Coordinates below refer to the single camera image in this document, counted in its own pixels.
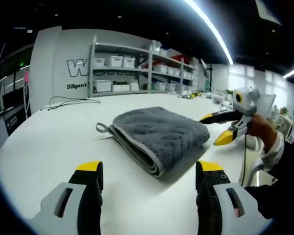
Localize person's right hand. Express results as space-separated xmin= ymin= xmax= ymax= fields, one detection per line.
xmin=246 ymin=113 xmax=278 ymax=148

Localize black desktop monitor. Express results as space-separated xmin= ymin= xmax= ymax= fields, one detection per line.
xmin=1 ymin=92 xmax=25 ymax=111

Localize grey towel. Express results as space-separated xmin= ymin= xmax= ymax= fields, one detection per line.
xmin=96 ymin=106 xmax=211 ymax=178

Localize person's dark clothed torso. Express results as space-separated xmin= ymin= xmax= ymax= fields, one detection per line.
xmin=245 ymin=139 xmax=294 ymax=221

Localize white office chair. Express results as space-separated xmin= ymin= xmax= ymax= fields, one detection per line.
xmin=240 ymin=141 xmax=280 ymax=188

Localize rows of white storage bins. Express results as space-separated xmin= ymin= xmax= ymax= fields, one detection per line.
xmin=93 ymin=40 xmax=198 ymax=93

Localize idle yellow white gripper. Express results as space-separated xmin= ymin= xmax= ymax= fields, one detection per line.
xmin=178 ymin=90 xmax=204 ymax=99

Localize grey metal shelving unit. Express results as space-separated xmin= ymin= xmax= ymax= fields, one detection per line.
xmin=87 ymin=35 xmax=199 ymax=98

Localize long ceiling light strip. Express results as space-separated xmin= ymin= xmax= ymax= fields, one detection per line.
xmin=183 ymin=0 xmax=235 ymax=66

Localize short ceiling light strip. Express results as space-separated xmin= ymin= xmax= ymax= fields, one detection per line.
xmin=283 ymin=64 xmax=294 ymax=79

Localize black floor stand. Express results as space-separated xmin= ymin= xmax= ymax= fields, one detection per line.
xmin=200 ymin=58 xmax=214 ymax=93

